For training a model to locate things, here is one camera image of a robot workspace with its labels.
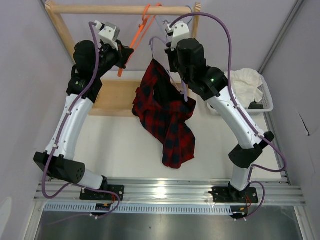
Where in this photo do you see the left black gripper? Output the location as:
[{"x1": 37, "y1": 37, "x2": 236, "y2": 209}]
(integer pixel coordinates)
[{"x1": 92, "y1": 39, "x2": 133, "y2": 78}]

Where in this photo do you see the lilac plastic hanger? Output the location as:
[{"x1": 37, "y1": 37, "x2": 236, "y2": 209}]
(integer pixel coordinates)
[{"x1": 148, "y1": 14, "x2": 189, "y2": 103}]

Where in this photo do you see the red black plaid skirt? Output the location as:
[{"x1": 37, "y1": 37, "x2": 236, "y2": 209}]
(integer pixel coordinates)
[{"x1": 132, "y1": 59, "x2": 197, "y2": 169}]

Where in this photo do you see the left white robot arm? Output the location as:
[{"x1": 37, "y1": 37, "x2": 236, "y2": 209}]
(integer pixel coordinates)
[{"x1": 33, "y1": 40, "x2": 134, "y2": 200}]

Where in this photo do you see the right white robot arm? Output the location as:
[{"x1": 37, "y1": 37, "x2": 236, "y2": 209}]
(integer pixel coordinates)
[{"x1": 165, "y1": 38, "x2": 275, "y2": 202}]

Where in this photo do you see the orange plastic hanger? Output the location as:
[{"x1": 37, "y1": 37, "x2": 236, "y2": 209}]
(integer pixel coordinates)
[{"x1": 117, "y1": 2, "x2": 163, "y2": 78}]

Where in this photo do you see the wooden clothes rack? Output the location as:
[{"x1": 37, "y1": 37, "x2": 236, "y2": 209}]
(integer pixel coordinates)
[{"x1": 44, "y1": 0, "x2": 201, "y2": 117}]

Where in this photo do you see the white crumpled cloth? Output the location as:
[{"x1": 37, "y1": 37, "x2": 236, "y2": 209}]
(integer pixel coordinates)
[{"x1": 230, "y1": 68, "x2": 263, "y2": 109}]

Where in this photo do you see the black garment in basket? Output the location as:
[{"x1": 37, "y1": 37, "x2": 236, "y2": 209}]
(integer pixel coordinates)
[{"x1": 247, "y1": 101, "x2": 264, "y2": 110}]

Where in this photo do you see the white plastic basket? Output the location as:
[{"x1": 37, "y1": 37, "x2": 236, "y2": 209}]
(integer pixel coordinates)
[{"x1": 231, "y1": 72, "x2": 274, "y2": 115}]

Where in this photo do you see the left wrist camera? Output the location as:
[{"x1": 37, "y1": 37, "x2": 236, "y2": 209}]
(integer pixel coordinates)
[{"x1": 94, "y1": 20, "x2": 120, "y2": 51}]

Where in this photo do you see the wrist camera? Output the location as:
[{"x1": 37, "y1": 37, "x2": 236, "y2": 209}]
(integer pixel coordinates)
[
  {"x1": 94, "y1": 20, "x2": 120, "y2": 51},
  {"x1": 165, "y1": 21, "x2": 191, "y2": 51}
]

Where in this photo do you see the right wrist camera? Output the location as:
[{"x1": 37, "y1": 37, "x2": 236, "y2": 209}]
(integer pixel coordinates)
[{"x1": 165, "y1": 21, "x2": 191, "y2": 51}]

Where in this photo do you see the light blue wire hanger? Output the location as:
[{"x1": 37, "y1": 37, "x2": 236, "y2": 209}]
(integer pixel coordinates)
[{"x1": 154, "y1": 4, "x2": 194, "y2": 31}]

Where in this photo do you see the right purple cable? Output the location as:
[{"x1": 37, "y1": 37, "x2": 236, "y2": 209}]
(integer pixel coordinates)
[{"x1": 168, "y1": 12, "x2": 287, "y2": 221}]

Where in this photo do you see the purple cable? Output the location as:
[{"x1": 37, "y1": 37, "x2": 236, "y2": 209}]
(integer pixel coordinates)
[
  {"x1": 168, "y1": 12, "x2": 287, "y2": 221},
  {"x1": 41, "y1": 21, "x2": 106, "y2": 200}
]

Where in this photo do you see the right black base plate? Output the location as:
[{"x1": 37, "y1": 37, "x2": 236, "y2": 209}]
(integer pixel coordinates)
[{"x1": 208, "y1": 185, "x2": 259, "y2": 204}]

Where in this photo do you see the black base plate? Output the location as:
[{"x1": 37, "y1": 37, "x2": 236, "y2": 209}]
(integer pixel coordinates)
[
  {"x1": 79, "y1": 184, "x2": 125, "y2": 201},
  {"x1": 208, "y1": 185, "x2": 259, "y2": 204}
]

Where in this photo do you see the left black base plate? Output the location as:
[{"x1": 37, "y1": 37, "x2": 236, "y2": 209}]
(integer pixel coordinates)
[{"x1": 79, "y1": 184, "x2": 125, "y2": 201}]

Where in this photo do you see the aluminium mounting rail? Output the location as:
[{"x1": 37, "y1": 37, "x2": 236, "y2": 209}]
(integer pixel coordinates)
[{"x1": 33, "y1": 176, "x2": 307, "y2": 207}]

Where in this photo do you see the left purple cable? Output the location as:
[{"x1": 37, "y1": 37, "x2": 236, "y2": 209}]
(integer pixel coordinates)
[{"x1": 41, "y1": 21, "x2": 106, "y2": 200}]

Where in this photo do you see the slotted cable duct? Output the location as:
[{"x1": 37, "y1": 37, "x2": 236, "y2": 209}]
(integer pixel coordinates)
[{"x1": 44, "y1": 202, "x2": 233, "y2": 216}]

